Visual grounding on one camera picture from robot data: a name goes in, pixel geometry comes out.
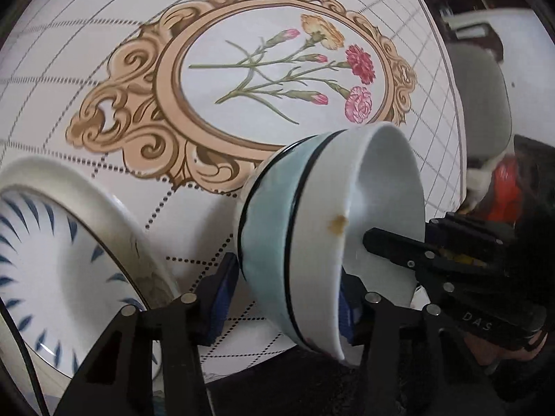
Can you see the red plastic bag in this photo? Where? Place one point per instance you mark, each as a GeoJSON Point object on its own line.
{"type": "Point", "coordinates": [509, 190]}

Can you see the blue striped plate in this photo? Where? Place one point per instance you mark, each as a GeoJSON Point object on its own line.
{"type": "Point", "coordinates": [65, 294]}

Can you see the grey plastic chair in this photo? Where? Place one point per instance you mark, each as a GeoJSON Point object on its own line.
{"type": "Point", "coordinates": [481, 104]}

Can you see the white bowl with red flowers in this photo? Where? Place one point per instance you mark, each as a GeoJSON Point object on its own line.
{"type": "Point", "coordinates": [377, 182]}

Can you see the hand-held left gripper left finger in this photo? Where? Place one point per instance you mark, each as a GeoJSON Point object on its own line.
{"type": "Point", "coordinates": [219, 299]}

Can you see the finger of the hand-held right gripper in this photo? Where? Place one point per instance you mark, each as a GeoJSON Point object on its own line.
{"type": "Point", "coordinates": [394, 247]}

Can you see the white plate with grey floral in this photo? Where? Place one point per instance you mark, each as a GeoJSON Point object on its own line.
{"type": "Point", "coordinates": [149, 279]}

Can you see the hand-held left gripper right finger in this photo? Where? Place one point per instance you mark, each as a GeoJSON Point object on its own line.
{"type": "Point", "coordinates": [349, 312]}

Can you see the floral checked tablecloth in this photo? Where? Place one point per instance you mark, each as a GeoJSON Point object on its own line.
{"type": "Point", "coordinates": [269, 73]}

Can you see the person's right hand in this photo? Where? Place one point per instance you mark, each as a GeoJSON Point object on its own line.
{"type": "Point", "coordinates": [503, 357]}

